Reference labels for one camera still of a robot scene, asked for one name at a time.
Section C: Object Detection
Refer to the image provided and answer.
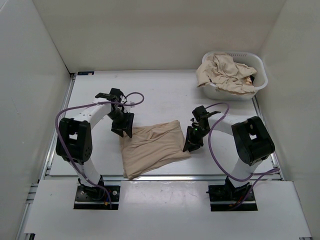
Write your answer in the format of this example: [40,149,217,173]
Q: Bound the right aluminium rail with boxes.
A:
[252,96,284,181]

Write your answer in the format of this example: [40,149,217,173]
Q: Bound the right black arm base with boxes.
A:
[206,178,258,212]

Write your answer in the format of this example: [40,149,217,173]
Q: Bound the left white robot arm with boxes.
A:
[55,88,134,202]

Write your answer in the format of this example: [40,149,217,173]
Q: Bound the black corner label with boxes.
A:
[77,71,95,76]

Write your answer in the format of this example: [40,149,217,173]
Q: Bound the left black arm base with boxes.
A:
[73,178,121,210]

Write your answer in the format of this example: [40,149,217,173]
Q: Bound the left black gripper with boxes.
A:
[107,109,135,138]

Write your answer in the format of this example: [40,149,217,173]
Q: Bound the front aluminium rail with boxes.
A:
[102,173,283,183]

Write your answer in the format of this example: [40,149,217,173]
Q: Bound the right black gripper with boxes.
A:
[182,125,211,154]

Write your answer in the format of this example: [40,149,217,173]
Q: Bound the beige clothes pile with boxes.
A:
[196,52,257,95]

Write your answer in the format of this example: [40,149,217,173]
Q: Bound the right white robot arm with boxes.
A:
[183,105,275,201]

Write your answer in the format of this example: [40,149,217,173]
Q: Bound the white laundry basket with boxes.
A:
[196,51,268,101]

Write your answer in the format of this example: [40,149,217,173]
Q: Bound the beige trousers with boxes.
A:
[119,120,191,180]

